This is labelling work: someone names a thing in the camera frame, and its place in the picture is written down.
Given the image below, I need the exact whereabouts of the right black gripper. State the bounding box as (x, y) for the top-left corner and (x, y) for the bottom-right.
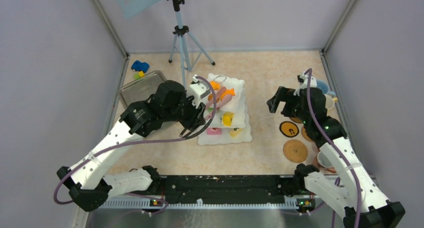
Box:
(266, 86), (310, 124)

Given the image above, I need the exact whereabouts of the yellow ceramic cup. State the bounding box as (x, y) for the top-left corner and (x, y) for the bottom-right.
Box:
(324, 94), (339, 110)

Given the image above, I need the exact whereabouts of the light blue ceramic cup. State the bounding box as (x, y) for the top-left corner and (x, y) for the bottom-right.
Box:
(316, 80), (337, 97)

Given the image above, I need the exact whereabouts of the yellow white cake toy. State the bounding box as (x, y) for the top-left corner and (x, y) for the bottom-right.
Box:
(229, 128), (243, 138)

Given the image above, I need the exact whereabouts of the black orange round coaster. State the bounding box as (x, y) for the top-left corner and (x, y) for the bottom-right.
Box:
(279, 121), (300, 138)

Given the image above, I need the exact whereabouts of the white mug red handle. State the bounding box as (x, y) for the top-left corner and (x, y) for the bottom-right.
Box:
(312, 151), (336, 174)

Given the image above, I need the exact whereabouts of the yellow cake slice toy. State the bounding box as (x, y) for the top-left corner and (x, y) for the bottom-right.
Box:
(220, 112), (235, 126)

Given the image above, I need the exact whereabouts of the white three-tier serving stand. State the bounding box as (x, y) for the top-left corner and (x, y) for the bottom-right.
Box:
(197, 73), (253, 146)

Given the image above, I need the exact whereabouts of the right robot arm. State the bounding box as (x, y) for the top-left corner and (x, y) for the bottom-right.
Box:
(266, 86), (406, 227)

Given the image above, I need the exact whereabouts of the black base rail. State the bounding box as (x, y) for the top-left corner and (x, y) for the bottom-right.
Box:
(136, 175), (316, 212)

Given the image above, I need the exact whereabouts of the light blue tripod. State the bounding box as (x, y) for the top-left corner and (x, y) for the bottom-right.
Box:
(167, 0), (216, 86)

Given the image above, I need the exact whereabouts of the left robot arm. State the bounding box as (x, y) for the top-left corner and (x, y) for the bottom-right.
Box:
(57, 76), (215, 212)

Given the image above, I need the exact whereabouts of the pink cake toy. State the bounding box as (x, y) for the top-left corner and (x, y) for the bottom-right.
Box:
(206, 127), (222, 135)

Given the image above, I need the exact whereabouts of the metal baking tray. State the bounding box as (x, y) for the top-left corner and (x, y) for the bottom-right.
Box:
(115, 70), (167, 121)

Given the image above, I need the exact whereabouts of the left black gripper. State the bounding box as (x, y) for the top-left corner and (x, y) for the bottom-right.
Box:
(163, 91), (207, 131)

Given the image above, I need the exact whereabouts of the green yellow block toy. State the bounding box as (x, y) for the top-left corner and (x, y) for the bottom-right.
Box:
(133, 71), (145, 80)

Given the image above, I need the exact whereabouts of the plain brown round coaster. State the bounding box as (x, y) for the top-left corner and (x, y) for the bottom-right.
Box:
(301, 126), (313, 142)

